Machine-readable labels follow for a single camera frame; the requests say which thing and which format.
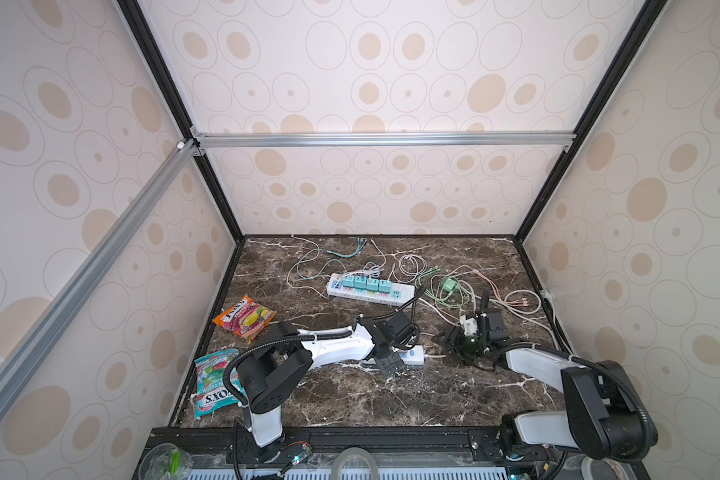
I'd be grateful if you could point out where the tape roll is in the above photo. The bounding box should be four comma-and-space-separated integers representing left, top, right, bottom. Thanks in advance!
580, 456, 617, 480

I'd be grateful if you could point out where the thin white usb cable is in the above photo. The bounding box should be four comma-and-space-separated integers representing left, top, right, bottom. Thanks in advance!
284, 235, 331, 298

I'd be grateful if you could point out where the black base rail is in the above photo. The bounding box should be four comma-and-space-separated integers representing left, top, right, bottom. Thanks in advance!
133, 423, 648, 479

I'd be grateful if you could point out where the light green charger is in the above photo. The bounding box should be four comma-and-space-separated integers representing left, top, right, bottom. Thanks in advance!
440, 276, 458, 294

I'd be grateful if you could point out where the left diagonal aluminium bar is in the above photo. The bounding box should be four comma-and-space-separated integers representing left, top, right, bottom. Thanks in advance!
0, 138, 199, 422

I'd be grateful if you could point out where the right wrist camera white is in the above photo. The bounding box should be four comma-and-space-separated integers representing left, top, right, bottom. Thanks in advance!
459, 315, 479, 337

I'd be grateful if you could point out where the clear plastic cup green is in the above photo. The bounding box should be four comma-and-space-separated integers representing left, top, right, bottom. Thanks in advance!
136, 443, 194, 480

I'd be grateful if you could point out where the teal snack bag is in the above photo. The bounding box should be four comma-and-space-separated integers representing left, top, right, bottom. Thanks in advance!
193, 348, 239, 419

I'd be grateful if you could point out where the white blue power strip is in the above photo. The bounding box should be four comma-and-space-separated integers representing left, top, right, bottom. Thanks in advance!
398, 345, 426, 367

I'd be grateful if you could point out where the green cable bundle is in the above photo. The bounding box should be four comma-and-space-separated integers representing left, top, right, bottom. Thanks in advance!
416, 266, 475, 312

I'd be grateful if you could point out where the clear tube loop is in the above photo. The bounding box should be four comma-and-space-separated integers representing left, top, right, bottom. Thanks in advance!
330, 447, 381, 480

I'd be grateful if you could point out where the horizontal aluminium bar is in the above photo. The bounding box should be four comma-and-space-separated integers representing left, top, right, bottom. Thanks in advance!
178, 130, 576, 149

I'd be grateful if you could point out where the white grey cable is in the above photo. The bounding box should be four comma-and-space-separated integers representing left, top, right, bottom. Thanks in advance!
395, 253, 428, 280

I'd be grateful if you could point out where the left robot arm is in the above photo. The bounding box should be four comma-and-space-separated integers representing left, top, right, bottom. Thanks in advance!
222, 287, 425, 448

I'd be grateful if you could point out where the thick white power cord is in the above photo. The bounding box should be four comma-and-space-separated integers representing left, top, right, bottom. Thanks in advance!
419, 287, 571, 361

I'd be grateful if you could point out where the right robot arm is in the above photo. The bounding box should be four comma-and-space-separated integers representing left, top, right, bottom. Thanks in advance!
435, 307, 659, 463

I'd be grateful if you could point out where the orange snack bag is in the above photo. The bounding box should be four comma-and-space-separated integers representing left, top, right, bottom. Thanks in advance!
212, 295, 277, 343

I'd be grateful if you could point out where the white multicolour power strip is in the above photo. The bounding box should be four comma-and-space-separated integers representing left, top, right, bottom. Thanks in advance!
326, 273, 415, 307

